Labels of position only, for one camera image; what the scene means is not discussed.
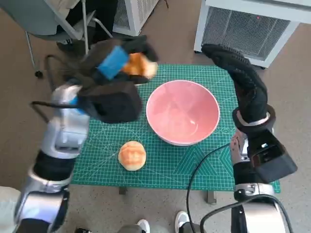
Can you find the rectangular orange toy bread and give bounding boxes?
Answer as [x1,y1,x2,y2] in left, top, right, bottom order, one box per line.
[121,52,158,80]

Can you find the pink bowl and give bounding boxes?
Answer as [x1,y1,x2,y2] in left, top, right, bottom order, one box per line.
[145,80,221,147]

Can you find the small white grille appliance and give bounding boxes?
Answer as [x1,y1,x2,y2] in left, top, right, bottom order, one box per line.
[112,0,161,36]

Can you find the grey chair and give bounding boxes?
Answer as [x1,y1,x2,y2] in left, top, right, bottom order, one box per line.
[0,0,115,78]

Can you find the large white grille appliance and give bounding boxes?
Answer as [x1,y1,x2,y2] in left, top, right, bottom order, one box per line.
[193,0,311,70]

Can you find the black cable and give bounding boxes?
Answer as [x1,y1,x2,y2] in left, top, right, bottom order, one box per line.
[186,143,231,233]
[30,55,81,124]
[200,195,297,233]

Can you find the round toy bread bun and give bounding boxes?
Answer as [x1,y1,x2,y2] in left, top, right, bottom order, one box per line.
[118,140,147,172]

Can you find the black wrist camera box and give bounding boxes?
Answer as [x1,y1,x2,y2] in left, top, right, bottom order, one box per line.
[80,82,143,123]
[246,128,298,184]

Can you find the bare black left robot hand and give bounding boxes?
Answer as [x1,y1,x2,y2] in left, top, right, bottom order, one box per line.
[79,35,160,95]

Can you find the standing person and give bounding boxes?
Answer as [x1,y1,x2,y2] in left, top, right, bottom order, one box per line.
[119,210,206,233]

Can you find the green cutting mat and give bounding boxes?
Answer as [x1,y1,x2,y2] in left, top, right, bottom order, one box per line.
[72,63,280,192]

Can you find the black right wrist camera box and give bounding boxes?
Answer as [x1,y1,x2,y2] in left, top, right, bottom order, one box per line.
[246,128,298,184]

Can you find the seated person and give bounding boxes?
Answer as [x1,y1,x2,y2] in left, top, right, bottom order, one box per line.
[46,0,120,51]

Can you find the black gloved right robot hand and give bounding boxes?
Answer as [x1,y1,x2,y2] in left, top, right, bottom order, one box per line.
[201,43,269,124]

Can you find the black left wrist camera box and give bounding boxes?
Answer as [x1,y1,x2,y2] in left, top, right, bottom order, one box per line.
[80,82,143,123]

